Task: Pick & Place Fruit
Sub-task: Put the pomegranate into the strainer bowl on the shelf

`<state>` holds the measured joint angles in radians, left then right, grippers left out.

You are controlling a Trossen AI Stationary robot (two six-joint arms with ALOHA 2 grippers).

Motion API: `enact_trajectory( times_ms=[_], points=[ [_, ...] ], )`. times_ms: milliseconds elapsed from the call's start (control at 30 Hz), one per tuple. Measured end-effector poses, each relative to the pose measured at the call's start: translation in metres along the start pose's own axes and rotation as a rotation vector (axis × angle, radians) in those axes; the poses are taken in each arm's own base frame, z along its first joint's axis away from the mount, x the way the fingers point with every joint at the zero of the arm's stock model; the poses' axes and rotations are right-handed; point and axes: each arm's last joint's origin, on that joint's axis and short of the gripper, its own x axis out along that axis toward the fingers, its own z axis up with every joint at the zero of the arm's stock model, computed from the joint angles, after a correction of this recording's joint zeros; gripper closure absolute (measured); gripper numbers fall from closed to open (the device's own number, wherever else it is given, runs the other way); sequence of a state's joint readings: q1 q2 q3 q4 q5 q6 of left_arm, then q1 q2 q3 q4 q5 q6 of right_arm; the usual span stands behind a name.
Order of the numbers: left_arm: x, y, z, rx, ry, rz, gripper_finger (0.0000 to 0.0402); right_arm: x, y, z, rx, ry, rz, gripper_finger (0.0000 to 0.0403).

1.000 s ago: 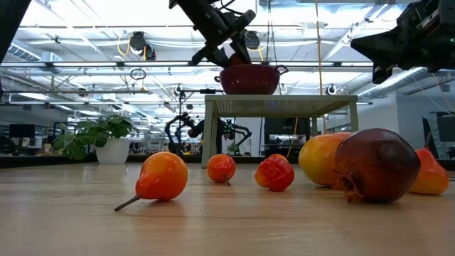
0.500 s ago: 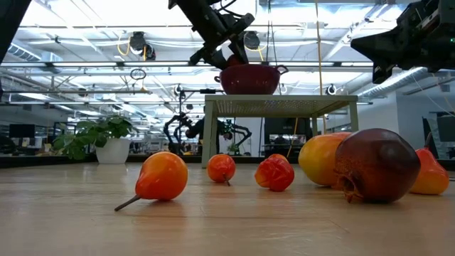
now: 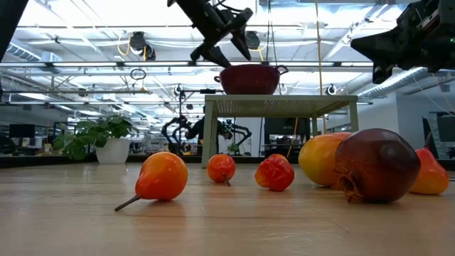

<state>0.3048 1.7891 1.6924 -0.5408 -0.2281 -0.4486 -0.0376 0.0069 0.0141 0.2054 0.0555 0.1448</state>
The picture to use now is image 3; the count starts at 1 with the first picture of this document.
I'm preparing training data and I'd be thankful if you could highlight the black boom stand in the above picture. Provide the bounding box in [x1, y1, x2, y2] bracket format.
[173, 84, 237, 143]

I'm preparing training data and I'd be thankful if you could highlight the dark computer monitor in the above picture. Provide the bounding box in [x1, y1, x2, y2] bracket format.
[436, 115, 455, 144]
[9, 123, 36, 140]

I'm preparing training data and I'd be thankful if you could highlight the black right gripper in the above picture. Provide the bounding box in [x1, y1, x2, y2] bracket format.
[350, 0, 455, 85]

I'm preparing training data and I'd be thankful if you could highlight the person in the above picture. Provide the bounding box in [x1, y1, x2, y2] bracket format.
[184, 105, 230, 156]

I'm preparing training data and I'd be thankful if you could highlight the orange yellow mango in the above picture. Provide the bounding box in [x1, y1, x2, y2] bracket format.
[298, 132, 353, 188]

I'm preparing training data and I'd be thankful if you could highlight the black equipment cabinet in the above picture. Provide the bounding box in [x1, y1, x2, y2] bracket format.
[263, 117, 311, 159]

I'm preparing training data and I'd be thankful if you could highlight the small round orange fruit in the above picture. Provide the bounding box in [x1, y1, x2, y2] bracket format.
[206, 154, 237, 188]
[267, 153, 290, 165]

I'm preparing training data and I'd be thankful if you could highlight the maroon plastic colander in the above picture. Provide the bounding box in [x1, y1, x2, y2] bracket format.
[213, 63, 289, 95]

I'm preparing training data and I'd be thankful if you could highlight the orange pear with stem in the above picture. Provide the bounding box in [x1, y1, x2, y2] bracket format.
[114, 151, 189, 213]
[409, 132, 451, 196]

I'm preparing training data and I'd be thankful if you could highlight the dark red pomegranate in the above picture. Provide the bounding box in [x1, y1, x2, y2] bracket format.
[333, 128, 422, 205]

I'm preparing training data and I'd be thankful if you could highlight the wrinkled red orange pepper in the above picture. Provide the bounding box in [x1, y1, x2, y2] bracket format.
[254, 158, 296, 193]

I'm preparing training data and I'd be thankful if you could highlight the pale green perforated riser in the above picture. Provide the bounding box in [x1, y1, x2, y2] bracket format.
[201, 95, 359, 170]

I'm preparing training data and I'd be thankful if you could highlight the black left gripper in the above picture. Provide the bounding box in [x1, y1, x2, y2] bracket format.
[177, 0, 255, 68]

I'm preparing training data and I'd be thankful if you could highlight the green plant in white pot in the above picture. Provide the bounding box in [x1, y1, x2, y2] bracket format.
[52, 115, 134, 165]

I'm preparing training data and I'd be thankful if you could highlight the yellow hanging cable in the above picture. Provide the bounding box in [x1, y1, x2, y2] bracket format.
[314, 0, 325, 96]

